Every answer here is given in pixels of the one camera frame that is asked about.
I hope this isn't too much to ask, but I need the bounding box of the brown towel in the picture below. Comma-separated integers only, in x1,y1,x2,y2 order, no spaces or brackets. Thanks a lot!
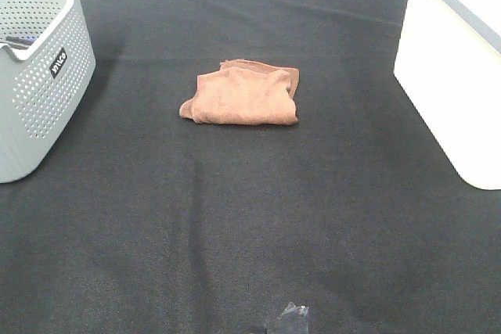
179,59,300,125

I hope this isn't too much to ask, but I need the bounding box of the black table cloth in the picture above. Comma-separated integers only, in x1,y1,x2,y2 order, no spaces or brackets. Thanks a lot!
1,0,500,333

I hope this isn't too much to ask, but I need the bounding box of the clear tape piece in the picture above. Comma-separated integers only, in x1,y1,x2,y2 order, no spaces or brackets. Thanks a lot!
265,302,309,334

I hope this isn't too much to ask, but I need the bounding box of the white storage box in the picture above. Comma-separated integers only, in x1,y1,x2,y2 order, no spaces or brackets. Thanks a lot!
394,0,500,190

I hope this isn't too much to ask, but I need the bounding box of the grey perforated laundry basket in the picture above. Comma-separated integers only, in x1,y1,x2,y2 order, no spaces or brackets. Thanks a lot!
1,0,96,183

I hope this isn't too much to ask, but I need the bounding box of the dark item inside basket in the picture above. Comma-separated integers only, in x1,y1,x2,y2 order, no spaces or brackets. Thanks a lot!
2,36,34,50

